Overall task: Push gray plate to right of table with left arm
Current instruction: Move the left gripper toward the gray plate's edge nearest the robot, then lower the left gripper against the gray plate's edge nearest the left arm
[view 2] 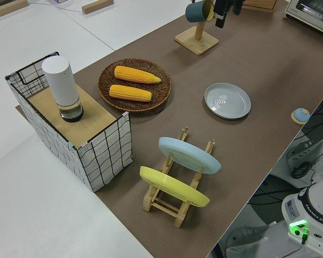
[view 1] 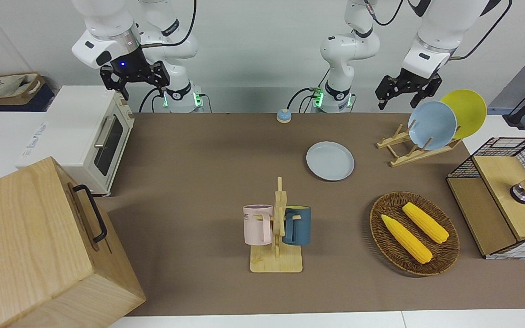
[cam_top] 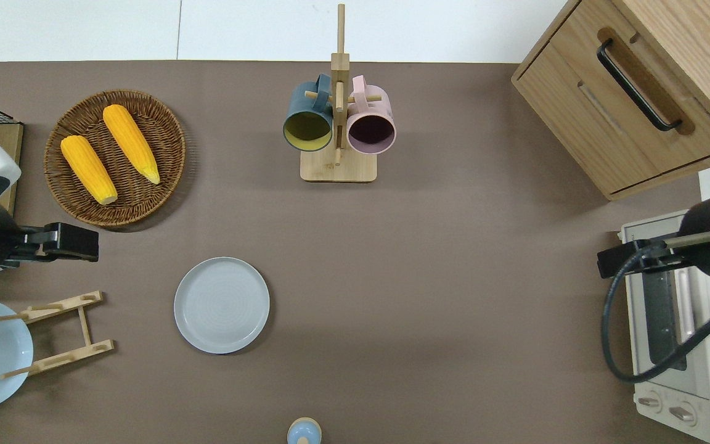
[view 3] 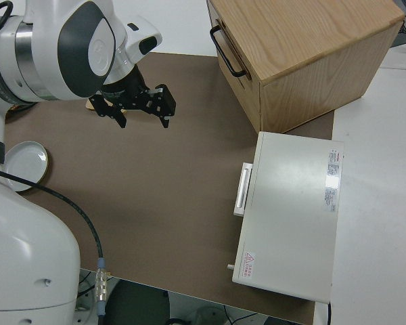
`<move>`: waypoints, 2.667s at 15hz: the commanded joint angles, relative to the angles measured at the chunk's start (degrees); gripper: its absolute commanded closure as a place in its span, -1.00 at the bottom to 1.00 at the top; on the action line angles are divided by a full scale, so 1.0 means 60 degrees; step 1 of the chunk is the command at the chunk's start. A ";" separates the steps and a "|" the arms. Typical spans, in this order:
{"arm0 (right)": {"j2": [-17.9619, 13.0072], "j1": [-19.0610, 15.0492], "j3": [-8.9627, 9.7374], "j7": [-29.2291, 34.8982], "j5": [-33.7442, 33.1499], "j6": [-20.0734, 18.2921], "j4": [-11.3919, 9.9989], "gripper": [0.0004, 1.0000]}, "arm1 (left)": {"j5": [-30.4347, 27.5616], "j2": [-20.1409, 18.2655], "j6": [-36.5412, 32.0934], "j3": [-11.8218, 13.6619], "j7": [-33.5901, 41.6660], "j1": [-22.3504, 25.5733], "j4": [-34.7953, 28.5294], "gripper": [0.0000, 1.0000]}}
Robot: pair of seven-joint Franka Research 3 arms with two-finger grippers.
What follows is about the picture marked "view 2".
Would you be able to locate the pointed yellow corn cob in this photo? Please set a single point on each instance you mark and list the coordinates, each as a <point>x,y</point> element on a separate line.
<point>136,74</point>

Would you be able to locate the light blue plate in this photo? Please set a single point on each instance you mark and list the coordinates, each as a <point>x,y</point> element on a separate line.
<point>189,156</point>

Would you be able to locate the long wooden block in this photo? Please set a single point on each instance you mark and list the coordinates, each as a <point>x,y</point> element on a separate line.
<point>8,8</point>

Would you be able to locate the white cylinder with dark base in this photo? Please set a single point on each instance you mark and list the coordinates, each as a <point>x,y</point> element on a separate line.
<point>62,83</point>

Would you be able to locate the blunt yellow corn cob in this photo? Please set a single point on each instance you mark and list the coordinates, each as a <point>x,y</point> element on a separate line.
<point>130,93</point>

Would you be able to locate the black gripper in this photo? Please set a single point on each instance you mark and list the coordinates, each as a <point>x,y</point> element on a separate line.
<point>226,3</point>

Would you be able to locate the pink binder clip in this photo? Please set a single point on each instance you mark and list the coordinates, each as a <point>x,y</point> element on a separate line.
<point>125,115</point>
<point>84,145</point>

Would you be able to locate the gray power strip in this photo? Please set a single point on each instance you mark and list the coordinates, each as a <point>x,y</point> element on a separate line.
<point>301,154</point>

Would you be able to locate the short wooden block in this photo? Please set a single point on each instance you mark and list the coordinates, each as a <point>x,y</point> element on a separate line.
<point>97,6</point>

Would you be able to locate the cream toaster oven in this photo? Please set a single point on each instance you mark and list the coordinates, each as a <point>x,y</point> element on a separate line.
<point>309,13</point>

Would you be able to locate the round brown wicker tray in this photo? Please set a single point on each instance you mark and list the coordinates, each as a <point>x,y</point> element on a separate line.
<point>136,105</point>

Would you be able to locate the yellow plate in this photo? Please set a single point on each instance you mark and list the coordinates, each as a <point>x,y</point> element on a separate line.
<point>175,186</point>

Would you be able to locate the wooden dish rack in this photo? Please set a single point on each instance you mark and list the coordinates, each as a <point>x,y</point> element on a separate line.
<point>164,207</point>

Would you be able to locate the dark teal mug yellow inside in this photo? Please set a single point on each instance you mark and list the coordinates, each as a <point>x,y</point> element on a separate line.
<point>195,12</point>

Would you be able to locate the gray ceramic plate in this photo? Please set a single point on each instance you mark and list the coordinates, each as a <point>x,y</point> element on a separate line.
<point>227,100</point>

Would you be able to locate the purple object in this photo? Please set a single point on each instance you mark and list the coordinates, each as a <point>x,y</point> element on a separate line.
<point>59,1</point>

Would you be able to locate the large brown table mat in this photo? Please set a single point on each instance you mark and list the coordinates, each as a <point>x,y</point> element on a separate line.
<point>245,150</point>

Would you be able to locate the wooden basket lid board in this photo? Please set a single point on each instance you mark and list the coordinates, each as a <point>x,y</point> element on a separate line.
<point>92,115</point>

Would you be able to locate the wooden mug tree stand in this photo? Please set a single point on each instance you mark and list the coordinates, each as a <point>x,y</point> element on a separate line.
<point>197,41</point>

